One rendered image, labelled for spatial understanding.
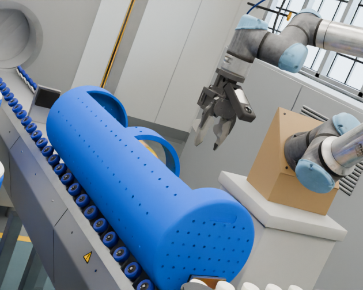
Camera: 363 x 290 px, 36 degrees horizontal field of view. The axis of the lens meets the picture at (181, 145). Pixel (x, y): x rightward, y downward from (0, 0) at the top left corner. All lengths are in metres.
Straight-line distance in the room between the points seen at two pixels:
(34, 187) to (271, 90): 2.19
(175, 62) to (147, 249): 5.60
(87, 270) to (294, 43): 0.81
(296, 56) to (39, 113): 1.35
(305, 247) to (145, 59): 5.09
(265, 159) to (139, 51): 4.90
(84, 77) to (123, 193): 5.12
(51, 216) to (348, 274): 1.71
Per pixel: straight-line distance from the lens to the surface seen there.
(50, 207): 1.88
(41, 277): 3.06
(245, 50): 1.46
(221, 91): 1.49
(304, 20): 1.54
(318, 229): 1.81
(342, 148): 1.53
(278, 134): 1.83
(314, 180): 1.60
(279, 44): 1.45
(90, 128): 1.74
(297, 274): 1.88
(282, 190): 1.81
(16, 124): 2.38
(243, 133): 3.96
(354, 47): 1.50
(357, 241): 3.04
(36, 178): 2.04
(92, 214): 1.66
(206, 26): 6.91
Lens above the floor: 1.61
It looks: 13 degrees down
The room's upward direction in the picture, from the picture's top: 22 degrees clockwise
